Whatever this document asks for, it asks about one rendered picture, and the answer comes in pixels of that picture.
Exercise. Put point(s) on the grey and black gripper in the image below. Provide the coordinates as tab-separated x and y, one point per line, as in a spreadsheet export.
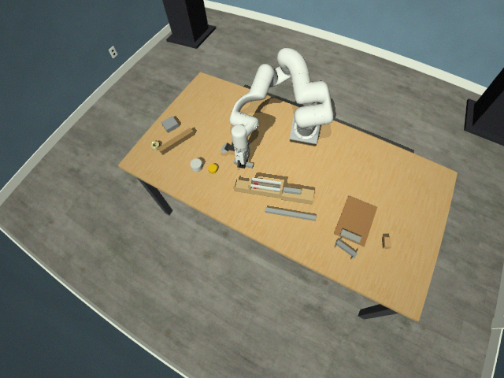
241	157

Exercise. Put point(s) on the white cylinder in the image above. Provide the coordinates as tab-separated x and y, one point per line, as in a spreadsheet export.
196	165

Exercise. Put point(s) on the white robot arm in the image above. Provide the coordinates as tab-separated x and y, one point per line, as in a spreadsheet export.
305	92

